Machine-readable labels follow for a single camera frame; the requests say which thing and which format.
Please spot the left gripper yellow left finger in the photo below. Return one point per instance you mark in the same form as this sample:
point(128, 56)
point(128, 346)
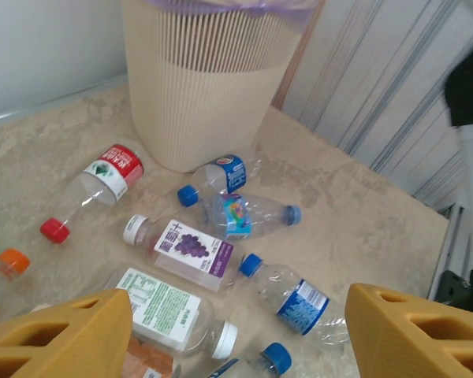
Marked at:
point(83, 327)

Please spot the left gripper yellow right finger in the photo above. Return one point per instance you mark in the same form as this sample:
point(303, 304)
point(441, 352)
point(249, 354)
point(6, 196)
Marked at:
point(378, 334)

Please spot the clear bottle orange label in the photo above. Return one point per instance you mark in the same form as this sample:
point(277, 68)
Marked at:
point(150, 360)

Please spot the bottle green white label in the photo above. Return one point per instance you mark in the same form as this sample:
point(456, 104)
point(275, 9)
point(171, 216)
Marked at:
point(161, 303)

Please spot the clear bottle orange cap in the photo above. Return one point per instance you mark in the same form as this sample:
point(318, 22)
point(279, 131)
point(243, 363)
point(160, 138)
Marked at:
point(12, 262)

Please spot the clear bottle thin label blue cap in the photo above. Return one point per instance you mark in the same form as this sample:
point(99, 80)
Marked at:
point(278, 354)

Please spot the grape juice bottle purple label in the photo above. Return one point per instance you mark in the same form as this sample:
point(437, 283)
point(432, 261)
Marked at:
point(189, 248)

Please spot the clear bottle red white label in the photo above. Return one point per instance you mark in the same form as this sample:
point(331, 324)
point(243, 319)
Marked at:
point(114, 169)

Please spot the clear bottle colourful label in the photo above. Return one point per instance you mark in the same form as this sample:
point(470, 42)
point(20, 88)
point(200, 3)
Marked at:
point(236, 216)

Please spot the clear bottle round logo blue label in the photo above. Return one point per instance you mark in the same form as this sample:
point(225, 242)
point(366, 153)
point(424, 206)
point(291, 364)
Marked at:
point(230, 173)

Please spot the beige ribbed waste bin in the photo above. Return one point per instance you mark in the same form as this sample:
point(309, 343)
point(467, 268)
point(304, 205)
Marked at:
point(205, 110)

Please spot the pink waste basket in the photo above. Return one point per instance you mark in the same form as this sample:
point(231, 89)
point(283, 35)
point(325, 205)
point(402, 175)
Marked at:
point(260, 6)

